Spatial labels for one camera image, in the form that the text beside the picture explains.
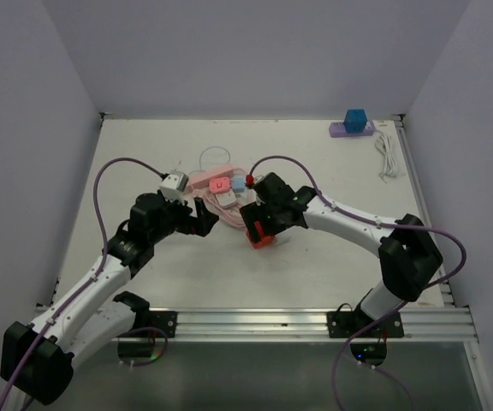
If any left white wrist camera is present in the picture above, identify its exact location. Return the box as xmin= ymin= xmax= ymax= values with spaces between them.
xmin=159 ymin=171 xmax=188 ymax=204

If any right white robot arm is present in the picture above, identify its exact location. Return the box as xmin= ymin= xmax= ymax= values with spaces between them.
xmin=240 ymin=172 xmax=443 ymax=337

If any pink power strip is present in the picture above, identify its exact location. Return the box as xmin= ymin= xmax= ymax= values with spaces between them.
xmin=187 ymin=164 xmax=235 ymax=189

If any pink plug adapter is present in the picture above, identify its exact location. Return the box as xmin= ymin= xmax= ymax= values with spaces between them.
xmin=209 ymin=176 xmax=232 ymax=194

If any white plug adapter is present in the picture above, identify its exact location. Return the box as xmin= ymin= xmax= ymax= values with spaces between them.
xmin=214 ymin=191 xmax=237 ymax=210

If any red cube adapter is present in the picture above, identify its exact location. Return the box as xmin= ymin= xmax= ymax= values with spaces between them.
xmin=246 ymin=221 xmax=276 ymax=249

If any white coiled power cord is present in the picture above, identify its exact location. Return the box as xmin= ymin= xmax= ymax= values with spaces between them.
xmin=372 ymin=130 xmax=403 ymax=182

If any aluminium front rail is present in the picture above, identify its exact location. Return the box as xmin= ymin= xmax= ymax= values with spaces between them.
xmin=27 ymin=304 xmax=480 ymax=343

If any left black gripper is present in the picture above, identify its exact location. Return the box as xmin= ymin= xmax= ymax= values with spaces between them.
xmin=149 ymin=192 xmax=217 ymax=244

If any pink power strip cord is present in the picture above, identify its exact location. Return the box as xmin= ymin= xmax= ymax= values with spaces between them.
xmin=194 ymin=188 xmax=256 ymax=228

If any light blue plug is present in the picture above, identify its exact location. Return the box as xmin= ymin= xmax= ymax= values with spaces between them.
xmin=231 ymin=177 xmax=247 ymax=194

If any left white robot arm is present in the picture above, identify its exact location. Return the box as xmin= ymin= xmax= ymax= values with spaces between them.
xmin=0 ymin=193 xmax=218 ymax=409

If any blue cube adapter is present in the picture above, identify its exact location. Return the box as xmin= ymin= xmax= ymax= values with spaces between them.
xmin=343 ymin=109 xmax=368 ymax=134

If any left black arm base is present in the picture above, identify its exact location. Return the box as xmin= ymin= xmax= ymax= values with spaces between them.
xmin=117 ymin=311 xmax=177 ymax=368

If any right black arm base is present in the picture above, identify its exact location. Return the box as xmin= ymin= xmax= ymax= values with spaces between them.
xmin=326 ymin=303 xmax=405 ymax=366

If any purple power strip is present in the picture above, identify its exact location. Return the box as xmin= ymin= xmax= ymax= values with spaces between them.
xmin=329 ymin=120 xmax=377 ymax=139

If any thin light blue cable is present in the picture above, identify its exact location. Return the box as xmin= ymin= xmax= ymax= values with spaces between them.
xmin=199 ymin=146 xmax=233 ymax=170

